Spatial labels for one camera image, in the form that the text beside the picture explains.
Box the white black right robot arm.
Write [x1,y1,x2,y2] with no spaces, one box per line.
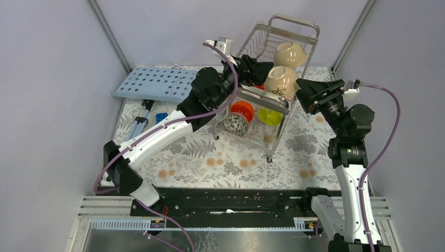
[296,78,392,251]

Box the beige bowl with flower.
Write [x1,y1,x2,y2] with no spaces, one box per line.
[264,66,300,98]

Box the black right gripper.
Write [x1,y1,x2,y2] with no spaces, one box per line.
[293,78,346,138]

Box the blue toy block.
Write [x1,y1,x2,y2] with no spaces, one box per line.
[155,112,168,123]

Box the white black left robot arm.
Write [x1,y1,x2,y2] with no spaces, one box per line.
[101,55,274,216]

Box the leopard pattern bowl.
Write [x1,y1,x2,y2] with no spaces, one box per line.
[223,113,249,136]

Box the lime green bowl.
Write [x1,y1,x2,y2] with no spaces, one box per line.
[258,108,282,126]

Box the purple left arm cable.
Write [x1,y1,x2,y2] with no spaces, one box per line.
[92,42,239,252]

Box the floral table mat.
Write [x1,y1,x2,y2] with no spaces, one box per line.
[136,103,340,190]

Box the stainless steel dish rack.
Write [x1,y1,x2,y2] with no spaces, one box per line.
[213,14,320,163]

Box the orange bowl lower front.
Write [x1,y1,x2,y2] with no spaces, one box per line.
[230,101,255,122]

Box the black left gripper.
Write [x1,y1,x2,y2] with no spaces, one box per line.
[212,55,274,109]

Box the blue perforated tray stand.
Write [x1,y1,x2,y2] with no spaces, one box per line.
[110,66,197,140]

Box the white slotted cable duct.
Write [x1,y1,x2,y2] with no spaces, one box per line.
[90,218,315,232]

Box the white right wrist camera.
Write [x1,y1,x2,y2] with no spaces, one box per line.
[343,79,361,102]

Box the orange bowl lower rear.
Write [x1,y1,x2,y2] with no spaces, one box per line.
[253,84,265,90]

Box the orange bowl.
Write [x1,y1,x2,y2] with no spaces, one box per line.
[230,101,255,122]
[253,84,265,90]

